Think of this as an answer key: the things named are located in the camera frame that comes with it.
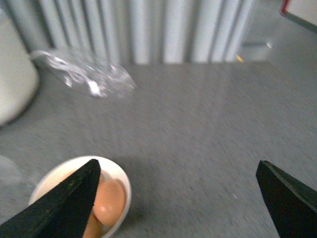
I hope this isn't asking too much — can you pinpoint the clear plastic bag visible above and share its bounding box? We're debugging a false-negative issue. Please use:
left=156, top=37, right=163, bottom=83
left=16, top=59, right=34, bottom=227
left=32, top=48, right=137, bottom=98

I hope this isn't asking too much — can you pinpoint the white Joyoung blender appliance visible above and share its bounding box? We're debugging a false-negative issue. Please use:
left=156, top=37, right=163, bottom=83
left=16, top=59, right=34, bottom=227
left=0, top=10, right=39, bottom=126

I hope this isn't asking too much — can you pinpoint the brown egg bowl right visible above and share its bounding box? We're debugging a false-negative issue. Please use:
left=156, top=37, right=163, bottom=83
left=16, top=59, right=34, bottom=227
left=93, top=179, right=126, bottom=227

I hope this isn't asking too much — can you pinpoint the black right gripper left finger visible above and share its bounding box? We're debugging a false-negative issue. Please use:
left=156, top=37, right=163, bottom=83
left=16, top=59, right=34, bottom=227
left=0, top=159, right=101, bottom=238

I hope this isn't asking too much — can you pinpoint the brown egg bowl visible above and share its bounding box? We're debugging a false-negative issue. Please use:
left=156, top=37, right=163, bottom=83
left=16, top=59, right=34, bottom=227
left=93, top=179, right=126, bottom=227
left=82, top=213, right=103, bottom=238

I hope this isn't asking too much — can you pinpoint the white round bowl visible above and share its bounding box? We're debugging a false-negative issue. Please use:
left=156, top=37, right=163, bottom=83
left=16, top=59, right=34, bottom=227
left=28, top=156, right=132, bottom=238

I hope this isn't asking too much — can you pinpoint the white power cable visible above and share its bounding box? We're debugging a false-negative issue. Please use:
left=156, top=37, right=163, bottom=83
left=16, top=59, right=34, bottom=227
left=29, top=50, right=102, bottom=97

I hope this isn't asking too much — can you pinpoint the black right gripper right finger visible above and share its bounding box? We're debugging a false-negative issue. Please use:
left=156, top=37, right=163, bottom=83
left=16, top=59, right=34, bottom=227
left=256, top=161, right=317, bottom=238

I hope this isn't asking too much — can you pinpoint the brown egg bowl front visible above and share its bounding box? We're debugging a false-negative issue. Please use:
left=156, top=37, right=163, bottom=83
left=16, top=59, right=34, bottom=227
left=82, top=213, right=103, bottom=238

